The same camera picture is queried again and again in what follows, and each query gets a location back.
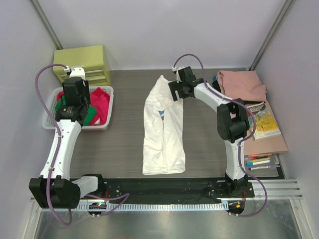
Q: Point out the red marker pen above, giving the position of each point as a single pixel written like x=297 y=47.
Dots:
x=253 y=157

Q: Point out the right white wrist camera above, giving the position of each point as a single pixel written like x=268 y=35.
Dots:
x=176 y=71

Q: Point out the red t shirt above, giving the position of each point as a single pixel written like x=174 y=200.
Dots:
x=98 y=99

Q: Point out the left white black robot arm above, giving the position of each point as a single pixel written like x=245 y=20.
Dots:
x=53 y=187

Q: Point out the white printed t shirt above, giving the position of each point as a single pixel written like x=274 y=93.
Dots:
x=163 y=151

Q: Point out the pink folded t shirt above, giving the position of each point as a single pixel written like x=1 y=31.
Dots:
x=242 y=84

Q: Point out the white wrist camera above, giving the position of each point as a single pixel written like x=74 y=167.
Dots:
x=75 y=71
x=176 y=71

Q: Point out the dark blue marker pen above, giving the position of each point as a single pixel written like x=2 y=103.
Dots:
x=263 y=167

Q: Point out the green t shirt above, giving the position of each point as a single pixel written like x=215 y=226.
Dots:
x=91 y=113

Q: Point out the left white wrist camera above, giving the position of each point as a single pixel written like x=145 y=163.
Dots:
x=75 y=71

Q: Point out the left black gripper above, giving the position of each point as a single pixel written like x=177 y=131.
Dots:
x=75 y=83

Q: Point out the yellow-green drawer box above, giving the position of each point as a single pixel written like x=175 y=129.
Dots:
x=92 y=59

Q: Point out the white plastic basket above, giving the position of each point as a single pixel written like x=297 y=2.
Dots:
x=47 y=123

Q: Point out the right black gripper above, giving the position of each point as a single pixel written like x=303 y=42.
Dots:
x=176 y=90

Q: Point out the brown cardboard sheet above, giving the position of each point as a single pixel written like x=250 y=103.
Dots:
x=270 y=145

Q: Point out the yellow picture book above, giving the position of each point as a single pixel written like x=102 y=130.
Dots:
x=266 y=125

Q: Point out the yellow marker pen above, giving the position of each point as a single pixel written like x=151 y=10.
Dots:
x=259 y=160

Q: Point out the black folded t shirt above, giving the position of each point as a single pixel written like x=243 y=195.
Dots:
x=216 y=86

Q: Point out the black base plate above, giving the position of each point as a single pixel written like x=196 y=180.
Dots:
x=167 y=191

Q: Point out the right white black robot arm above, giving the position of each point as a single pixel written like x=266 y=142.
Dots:
x=231 y=119

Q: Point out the white slotted cable duct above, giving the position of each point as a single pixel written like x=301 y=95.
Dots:
x=99 y=207

